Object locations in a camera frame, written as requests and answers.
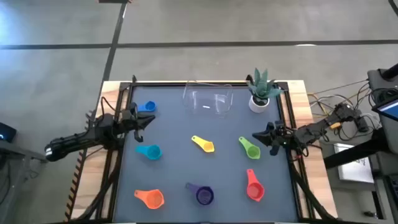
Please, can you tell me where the black power strip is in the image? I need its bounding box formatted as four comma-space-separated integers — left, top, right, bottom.
354, 114, 371, 133

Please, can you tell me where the white plant pot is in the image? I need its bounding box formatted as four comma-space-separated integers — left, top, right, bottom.
248, 95, 271, 114

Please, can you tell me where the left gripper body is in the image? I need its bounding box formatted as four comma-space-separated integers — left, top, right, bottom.
119, 101, 144, 143

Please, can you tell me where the yellow black striped strip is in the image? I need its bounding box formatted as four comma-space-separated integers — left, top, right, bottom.
63, 108, 94, 222

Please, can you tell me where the blue measuring cup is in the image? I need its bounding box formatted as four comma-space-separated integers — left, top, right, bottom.
136, 100, 157, 113

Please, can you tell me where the red measuring cup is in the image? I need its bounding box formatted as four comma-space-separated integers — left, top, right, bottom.
246, 169, 266, 203

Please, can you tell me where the clear plastic basket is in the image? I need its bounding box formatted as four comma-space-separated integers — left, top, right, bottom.
182, 80, 234, 119

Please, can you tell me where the green measuring cup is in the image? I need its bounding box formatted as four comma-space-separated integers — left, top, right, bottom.
238, 136, 261, 161

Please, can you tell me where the purple measuring cup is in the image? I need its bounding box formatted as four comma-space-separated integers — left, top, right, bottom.
185, 182, 215, 206

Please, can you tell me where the black device with light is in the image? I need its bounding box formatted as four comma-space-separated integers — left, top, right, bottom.
0, 122, 17, 143

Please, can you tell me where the teal measuring cup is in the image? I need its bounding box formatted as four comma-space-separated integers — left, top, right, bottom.
134, 144, 163, 161

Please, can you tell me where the grey equipment cart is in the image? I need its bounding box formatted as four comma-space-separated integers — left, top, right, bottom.
366, 67, 398, 156

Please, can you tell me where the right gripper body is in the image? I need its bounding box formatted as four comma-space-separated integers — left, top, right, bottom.
266, 121, 289, 156

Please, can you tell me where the orange measuring cup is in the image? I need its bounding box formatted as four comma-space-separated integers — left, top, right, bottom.
134, 189, 165, 210

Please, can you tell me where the black support beam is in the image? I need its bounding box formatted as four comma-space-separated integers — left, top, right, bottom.
322, 127, 392, 170

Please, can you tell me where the white paper sheet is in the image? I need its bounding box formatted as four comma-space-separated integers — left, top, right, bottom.
333, 142, 375, 184

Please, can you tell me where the grey metal stand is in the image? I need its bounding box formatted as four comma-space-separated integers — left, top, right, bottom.
0, 139, 50, 218

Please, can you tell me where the green succulent plant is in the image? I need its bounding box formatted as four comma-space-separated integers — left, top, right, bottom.
246, 67, 284, 100

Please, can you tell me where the yellow measuring cup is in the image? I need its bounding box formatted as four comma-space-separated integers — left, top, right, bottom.
191, 134, 216, 154

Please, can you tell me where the lit tablet screen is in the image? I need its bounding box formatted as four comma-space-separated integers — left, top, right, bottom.
371, 95, 398, 122

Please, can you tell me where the black table frame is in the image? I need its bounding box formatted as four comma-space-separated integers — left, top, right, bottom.
70, 74, 340, 224

